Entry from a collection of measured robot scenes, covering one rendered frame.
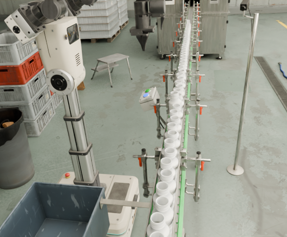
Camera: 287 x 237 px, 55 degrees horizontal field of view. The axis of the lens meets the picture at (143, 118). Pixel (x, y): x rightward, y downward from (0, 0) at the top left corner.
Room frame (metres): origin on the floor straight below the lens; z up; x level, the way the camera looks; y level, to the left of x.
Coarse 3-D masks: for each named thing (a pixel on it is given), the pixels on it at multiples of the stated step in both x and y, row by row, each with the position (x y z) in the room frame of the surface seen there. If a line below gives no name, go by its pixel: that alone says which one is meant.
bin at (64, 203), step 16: (32, 192) 0.87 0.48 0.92; (48, 192) 0.89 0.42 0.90; (64, 192) 0.88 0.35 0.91; (80, 192) 0.86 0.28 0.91; (96, 192) 0.85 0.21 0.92; (16, 208) 0.77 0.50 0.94; (32, 208) 0.84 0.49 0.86; (48, 208) 0.89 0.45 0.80; (64, 208) 0.88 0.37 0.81; (80, 208) 0.86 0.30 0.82; (96, 208) 0.74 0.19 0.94; (16, 224) 0.74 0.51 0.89; (32, 224) 0.81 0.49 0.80; (48, 224) 0.86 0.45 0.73; (64, 224) 0.86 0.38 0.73; (80, 224) 0.85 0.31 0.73; (96, 224) 0.72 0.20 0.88
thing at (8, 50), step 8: (8, 32) 3.44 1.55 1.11; (0, 40) 3.32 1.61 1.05; (8, 40) 3.43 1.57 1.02; (16, 40) 3.43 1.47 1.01; (32, 40) 3.28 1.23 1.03; (0, 48) 3.27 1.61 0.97; (8, 48) 2.83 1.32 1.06; (16, 48) 2.87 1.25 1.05; (24, 48) 3.05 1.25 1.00; (32, 48) 3.23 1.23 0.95; (0, 56) 2.84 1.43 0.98; (8, 56) 2.83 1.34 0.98; (16, 56) 2.83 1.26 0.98; (24, 56) 3.00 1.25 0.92; (0, 64) 2.84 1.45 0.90; (8, 64) 2.83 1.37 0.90; (16, 64) 2.82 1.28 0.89
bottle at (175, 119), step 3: (171, 117) 1.01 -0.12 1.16; (174, 117) 1.01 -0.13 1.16; (177, 117) 1.01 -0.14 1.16; (171, 120) 0.99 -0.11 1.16; (174, 120) 0.98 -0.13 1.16; (177, 120) 0.98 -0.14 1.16; (177, 123) 0.98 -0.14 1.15; (177, 126) 0.98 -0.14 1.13; (180, 126) 0.99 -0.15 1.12; (177, 129) 0.97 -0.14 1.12; (180, 129) 0.98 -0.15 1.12; (180, 132) 0.98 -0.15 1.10; (180, 135) 0.98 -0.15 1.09; (180, 138) 0.98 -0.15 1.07; (180, 141) 0.98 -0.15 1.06
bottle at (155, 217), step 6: (156, 216) 0.50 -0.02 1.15; (162, 216) 0.49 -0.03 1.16; (150, 222) 0.48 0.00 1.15; (156, 222) 0.52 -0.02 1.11; (162, 222) 0.47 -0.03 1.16; (150, 228) 0.48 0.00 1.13; (156, 228) 0.47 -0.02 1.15; (162, 228) 0.47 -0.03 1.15; (168, 228) 0.49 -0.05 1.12; (150, 234) 0.47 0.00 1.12; (168, 234) 0.47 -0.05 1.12
